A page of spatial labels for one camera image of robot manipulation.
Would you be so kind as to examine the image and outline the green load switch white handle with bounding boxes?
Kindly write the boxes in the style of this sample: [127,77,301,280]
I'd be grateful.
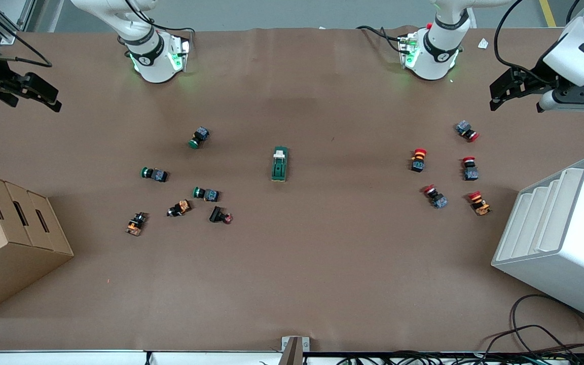
[271,146,289,183]

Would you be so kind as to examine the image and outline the red button blue contact block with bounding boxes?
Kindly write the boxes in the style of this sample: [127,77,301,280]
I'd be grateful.
[422,185,449,209]
[462,156,480,181]
[455,120,480,142]

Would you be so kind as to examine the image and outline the red button orange contact block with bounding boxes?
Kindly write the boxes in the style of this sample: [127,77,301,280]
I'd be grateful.
[468,191,491,216]

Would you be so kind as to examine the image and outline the red yellow emergency stop button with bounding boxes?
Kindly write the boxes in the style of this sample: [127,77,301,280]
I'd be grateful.
[410,148,428,173]

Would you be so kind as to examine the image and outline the brown cardboard box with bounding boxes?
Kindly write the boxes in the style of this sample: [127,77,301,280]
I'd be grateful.
[0,169,75,319]

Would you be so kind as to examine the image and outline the white stepped storage rack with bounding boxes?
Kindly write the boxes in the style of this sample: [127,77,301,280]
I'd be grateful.
[491,156,584,326]

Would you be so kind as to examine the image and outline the black square button red terminals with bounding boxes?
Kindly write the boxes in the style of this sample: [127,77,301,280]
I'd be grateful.
[209,205,233,225]

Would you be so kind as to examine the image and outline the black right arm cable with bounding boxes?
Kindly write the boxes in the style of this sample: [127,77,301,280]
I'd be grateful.
[0,8,53,68]

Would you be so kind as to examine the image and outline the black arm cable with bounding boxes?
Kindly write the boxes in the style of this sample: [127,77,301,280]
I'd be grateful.
[0,8,53,68]
[494,0,543,72]

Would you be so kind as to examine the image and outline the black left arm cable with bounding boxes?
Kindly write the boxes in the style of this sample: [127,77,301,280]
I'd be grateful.
[494,0,543,72]

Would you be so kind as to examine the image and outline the black left base cable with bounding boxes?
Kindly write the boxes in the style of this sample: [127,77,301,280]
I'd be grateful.
[356,25,405,52]

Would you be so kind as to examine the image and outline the black knob orange selector switch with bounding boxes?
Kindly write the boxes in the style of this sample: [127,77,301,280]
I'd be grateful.
[167,199,192,217]
[125,212,149,237]

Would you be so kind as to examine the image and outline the black floor cable bundle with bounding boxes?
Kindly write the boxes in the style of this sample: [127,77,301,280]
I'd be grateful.
[338,294,584,365]

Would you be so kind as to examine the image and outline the aluminium profile post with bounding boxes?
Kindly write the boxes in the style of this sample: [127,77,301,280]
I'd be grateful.
[281,336,310,365]

